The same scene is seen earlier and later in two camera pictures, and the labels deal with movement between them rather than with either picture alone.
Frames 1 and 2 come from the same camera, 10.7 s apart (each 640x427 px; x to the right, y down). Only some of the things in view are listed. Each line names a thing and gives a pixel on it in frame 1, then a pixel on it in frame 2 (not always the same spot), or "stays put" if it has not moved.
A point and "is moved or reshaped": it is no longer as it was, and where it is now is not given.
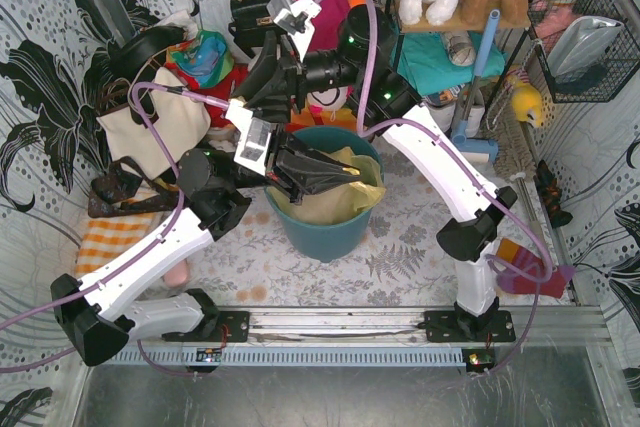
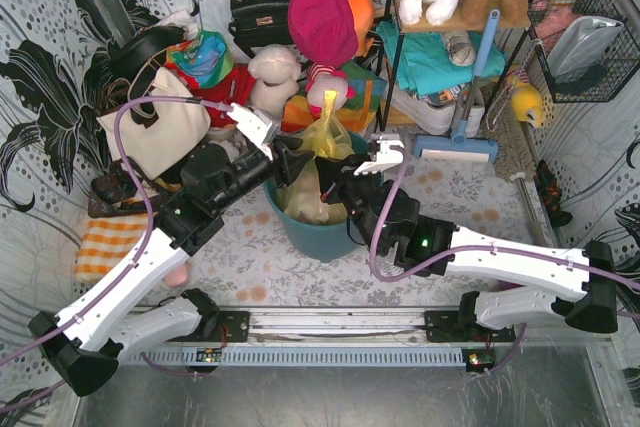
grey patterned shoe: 459,47 stays put
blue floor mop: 460,134 stays put
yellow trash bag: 337,204 is moved or reshaped
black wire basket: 588,48 stays put
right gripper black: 290,79 -> 343,183
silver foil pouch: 577,43 stays put
